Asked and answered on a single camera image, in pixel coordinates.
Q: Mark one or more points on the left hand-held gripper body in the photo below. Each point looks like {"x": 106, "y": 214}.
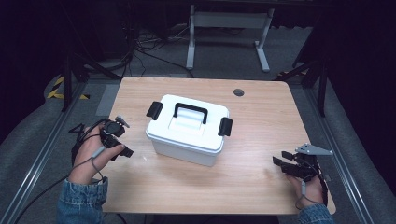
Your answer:
{"x": 111, "y": 129}

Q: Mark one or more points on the person's left hand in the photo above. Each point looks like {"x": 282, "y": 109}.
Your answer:
{"x": 88, "y": 155}

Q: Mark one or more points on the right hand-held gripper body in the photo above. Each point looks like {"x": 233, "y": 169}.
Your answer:
{"x": 303, "y": 166}

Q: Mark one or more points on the white plastic storage box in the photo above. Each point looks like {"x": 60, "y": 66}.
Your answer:
{"x": 186, "y": 146}

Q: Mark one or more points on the metal floor rail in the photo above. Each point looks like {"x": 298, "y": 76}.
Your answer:
{"x": 40, "y": 155}
{"x": 336, "y": 149}

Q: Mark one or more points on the black box latch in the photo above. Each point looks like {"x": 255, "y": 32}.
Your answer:
{"x": 154, "y": 110}
{"x": 225, "y": 126}

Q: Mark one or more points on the white metal stand frame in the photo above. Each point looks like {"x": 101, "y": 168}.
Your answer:
{"x": 230, "y": 20}

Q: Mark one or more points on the black tripod stand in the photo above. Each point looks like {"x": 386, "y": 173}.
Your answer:
{"x": 72, "y": 73}
{"x": 317, "y": 74}

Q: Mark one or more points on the person's right hand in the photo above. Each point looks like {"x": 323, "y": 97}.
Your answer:
{"x": 309, "y": 191}

